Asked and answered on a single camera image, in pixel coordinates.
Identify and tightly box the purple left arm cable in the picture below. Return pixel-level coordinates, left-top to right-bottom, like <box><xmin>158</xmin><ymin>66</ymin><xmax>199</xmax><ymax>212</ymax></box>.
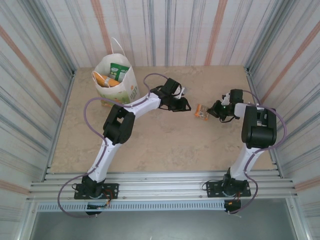
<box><xmin>57</xmin><ymin>72</ymin><xmax>173</xmax><ymax>218</ymax></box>

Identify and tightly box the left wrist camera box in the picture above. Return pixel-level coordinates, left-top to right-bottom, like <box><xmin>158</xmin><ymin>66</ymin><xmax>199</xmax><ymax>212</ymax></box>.
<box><xmin>162</xmin><ymin>77</ymin><xmax>187</xmax><ymax>98</ymax></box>

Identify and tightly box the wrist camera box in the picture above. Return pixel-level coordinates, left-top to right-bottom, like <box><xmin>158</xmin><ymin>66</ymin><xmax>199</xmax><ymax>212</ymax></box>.
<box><xmin>221</xmin><ymin>89</ymin><xmax>245</xmax><ymax>106</ymax></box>
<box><xmin>162</xmin><ymin>77</ymin><xmax>187</xmax><ymax>98</ymax></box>

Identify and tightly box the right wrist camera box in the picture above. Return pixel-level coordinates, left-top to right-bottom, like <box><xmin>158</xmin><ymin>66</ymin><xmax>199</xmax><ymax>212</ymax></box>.
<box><xmin>221</xmin><ymin>89</ymin><xmax>245</xmax><ymax>106</ymax></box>

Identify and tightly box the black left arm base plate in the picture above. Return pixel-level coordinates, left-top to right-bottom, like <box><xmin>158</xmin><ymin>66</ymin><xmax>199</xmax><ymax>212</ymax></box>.
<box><xmin>73</xmin><ymin>183</ymin><xmax>119</xmax><ymax>200</ymax></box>

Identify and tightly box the green snack packet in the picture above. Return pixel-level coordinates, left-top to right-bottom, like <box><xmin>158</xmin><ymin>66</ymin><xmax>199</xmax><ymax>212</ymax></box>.
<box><xmin>108</xmin><ymin>62</ymin><xmax>131</xmax><ymax>82</ymax></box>

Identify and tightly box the aluminium rail frame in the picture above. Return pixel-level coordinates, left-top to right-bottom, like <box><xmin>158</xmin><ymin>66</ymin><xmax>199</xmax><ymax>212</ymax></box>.
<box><xmin>26</xmin><ymin>171</ymin><xmax>298</xmax><ymax>202</ymax></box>

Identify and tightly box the cartoon picnic paper bag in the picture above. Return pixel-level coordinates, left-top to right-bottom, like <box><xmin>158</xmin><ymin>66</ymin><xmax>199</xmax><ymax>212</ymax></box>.
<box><xmin>91</xmin><ymin>37</ymin><xmax>140</xmax><ymax>108</ymax></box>

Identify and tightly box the perforated metal cable tray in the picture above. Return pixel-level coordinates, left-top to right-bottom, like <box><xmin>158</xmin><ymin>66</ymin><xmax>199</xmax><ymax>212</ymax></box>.
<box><xmin>36</xmin><ymin>201</ymin><xmax>227</xmax><ymax>213</ymax></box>

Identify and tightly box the orange snack packet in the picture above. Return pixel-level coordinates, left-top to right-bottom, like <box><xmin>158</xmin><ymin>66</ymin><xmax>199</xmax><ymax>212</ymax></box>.
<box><xmin>93</xmin><ymin>71</ymin><xmax>121</xmax><ymax>88</ymax></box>

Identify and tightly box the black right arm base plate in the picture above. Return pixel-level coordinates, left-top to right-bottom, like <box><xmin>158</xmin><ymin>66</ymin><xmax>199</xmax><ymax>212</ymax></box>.
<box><xmin>205</xmin><ymin>181</ymin><xmax>252</xmax><ymax>198</ymax></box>

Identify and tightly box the small clear cracker packet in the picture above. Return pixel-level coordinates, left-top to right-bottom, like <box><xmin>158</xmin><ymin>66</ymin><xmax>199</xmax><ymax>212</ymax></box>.
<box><xmin>194</xmin><ymin>103</ymin><xmax>210</xmax><ymax>122</ymax></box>

